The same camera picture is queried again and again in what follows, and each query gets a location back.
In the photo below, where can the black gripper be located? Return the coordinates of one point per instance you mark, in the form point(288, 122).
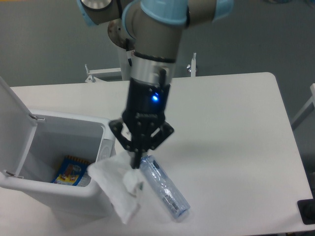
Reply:
point(144, 117)

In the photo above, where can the clear plastic bag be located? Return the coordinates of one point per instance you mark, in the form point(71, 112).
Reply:
point(122, 184)

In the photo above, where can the clear plastic water bottle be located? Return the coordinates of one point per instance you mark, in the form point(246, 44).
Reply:
point(164, 187)

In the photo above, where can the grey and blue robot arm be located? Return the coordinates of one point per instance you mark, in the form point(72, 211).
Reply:
point(155, 27)

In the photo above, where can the white trash can lid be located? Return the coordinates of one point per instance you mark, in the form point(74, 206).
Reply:
point(17, 130)

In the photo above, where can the blue snack wrapper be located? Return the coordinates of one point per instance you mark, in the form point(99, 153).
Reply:
point(73, 172)

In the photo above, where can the black clamp at table edge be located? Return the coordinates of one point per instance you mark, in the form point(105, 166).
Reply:
point(307, 211)

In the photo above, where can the white metal frame bracket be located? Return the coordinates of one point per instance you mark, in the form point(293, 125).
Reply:
point(103, 75)

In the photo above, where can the white upright bracket post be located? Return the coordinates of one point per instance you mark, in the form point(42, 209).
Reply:
point(192, 68)

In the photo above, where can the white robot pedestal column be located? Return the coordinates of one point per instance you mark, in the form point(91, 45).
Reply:
point(124, 45)

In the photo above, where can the white frame leg right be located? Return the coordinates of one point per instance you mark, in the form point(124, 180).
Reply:
point(305, 110)

